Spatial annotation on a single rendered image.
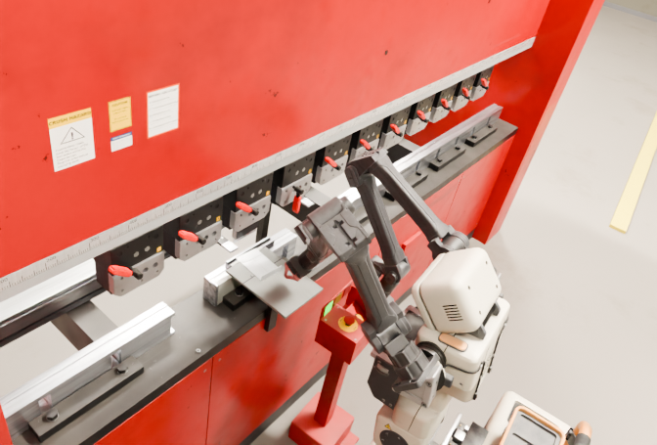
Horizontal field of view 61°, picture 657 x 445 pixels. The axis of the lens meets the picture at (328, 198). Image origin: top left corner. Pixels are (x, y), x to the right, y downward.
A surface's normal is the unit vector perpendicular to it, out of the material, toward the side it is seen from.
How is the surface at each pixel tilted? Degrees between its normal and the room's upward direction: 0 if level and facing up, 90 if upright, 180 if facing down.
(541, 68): 90
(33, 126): 90
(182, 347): 0
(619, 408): 0
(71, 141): 90
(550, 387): 0
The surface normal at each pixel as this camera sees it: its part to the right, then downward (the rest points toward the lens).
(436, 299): -0.55, 0.41
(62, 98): 0.76, 0.47
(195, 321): 0.17, -0.80
